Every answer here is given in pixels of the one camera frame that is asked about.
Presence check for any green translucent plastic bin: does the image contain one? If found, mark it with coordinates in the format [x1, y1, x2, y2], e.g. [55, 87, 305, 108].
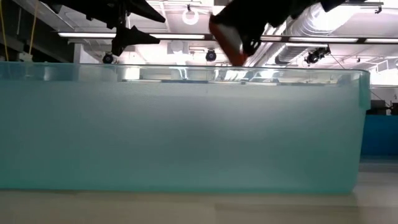
[0, 61, 371, 195]

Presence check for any white ring ceiling lamp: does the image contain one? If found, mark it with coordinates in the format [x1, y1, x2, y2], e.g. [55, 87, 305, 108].
[182, 8, 200, 26]

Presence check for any yellow hanging strap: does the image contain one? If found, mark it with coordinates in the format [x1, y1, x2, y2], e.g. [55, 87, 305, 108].
[28, 0, 39, 55]
[0, 0, 9, 62]

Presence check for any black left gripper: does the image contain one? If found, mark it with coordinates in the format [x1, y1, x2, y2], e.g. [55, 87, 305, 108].
[83, 0, 167, 57]

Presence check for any black monitor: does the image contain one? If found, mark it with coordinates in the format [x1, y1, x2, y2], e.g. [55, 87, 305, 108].
[366, 99, 389, 116]

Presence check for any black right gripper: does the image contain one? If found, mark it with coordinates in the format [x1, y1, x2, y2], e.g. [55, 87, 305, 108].
[208, 0, 315, 57]

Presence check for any overhead light bar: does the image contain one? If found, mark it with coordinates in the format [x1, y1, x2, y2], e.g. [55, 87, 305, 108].
[57, 30, 398, 44]

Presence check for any silver ventilation duct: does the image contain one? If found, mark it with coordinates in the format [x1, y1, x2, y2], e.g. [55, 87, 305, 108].
[245, 2, 332, 68]

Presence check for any red chocolate wafer wrapper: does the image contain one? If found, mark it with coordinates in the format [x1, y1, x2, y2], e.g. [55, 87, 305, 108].
[208, 17, 249, 67]

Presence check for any blue plastic bin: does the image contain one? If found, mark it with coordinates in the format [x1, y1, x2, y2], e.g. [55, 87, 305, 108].
[360, 114, 398, 156]

